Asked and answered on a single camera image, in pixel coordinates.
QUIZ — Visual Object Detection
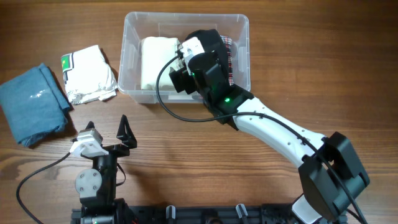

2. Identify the cream cloth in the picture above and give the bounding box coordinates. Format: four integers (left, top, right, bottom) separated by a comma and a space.
141, 37, 180, 90

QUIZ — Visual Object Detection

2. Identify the plaid cloth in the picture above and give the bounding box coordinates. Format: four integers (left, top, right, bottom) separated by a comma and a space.
221, 35, 234, 85

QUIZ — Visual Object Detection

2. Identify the dark teal cloth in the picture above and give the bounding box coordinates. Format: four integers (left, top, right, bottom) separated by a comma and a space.
184, 29, 230, 77

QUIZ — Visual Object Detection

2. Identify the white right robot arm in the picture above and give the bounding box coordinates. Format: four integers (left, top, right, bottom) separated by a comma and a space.
170, 51, 370, 223

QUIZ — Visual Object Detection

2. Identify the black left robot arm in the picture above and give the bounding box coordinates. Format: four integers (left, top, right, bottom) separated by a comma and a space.
70, 115, 139, 224

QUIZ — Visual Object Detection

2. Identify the clear plastic storage container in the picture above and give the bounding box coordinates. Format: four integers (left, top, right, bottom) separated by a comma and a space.
118, 12, 251, 104

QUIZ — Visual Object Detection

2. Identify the white printed folded t-shirt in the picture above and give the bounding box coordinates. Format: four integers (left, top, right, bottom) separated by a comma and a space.
60, 45, 118, 105

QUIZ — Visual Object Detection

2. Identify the blue folded cloth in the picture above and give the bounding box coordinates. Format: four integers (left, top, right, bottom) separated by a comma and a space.
1, 63, 70, 147

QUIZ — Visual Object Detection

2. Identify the black left camera cable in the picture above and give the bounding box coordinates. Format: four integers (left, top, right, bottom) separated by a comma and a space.
16, 151, 72, 224

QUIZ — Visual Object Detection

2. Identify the black camera cable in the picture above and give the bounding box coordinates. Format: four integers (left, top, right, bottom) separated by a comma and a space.
155, 55, 369, 224
16, 151, 72, 224

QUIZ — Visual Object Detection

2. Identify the black right camera cable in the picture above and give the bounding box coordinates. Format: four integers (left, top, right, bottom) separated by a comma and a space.
155, 55, 369, 224

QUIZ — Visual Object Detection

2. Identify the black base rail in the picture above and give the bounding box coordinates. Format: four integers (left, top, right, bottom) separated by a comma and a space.
70, 203, 349, 224

